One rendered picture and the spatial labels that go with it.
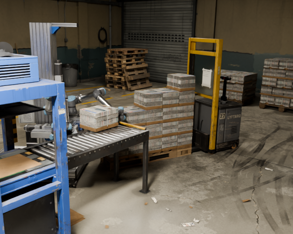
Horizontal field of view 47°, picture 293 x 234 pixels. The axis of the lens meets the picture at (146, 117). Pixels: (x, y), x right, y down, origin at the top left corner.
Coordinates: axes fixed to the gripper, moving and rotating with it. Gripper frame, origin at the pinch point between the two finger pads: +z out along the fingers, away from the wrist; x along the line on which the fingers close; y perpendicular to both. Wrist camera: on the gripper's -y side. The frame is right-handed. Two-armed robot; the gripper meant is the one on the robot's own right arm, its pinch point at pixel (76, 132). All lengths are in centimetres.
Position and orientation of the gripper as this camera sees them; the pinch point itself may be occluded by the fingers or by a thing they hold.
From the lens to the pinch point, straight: 406.3
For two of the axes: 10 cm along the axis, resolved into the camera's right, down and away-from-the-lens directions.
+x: -7.8, -1.6, 6.0
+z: 6.3, -1.8, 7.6
